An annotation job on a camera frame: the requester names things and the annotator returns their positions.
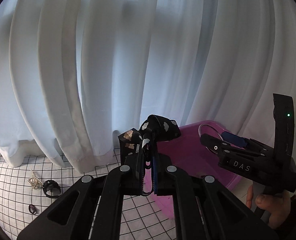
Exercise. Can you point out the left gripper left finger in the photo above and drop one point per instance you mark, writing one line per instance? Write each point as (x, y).
(92, 207)

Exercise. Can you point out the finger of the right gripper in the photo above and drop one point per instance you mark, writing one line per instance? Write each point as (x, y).
(245, 143)
(222, 149)

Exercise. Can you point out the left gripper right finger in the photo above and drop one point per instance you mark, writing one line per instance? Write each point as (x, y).
(203, 207)

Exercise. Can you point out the large silver bangle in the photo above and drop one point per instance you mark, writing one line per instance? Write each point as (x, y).
(212, 132)

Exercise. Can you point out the black digital wristwatch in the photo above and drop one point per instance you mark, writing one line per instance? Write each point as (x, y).
(51, 189)

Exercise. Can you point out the pearl gold hair claw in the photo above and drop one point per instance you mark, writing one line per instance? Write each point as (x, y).
(35, 180)

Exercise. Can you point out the black polka dot bow clip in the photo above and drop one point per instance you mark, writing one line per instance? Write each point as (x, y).
(139, 151)

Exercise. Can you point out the person's right hand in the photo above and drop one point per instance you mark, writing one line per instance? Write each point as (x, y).
(278, 207)

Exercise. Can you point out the purple plastic basket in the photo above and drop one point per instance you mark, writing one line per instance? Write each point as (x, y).
(187, 153)

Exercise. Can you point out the white black grid tablecloth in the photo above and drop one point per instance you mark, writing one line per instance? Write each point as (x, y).
(27, 190)

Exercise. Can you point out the white curtain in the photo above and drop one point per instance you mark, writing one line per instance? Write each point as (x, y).
(74, 73)

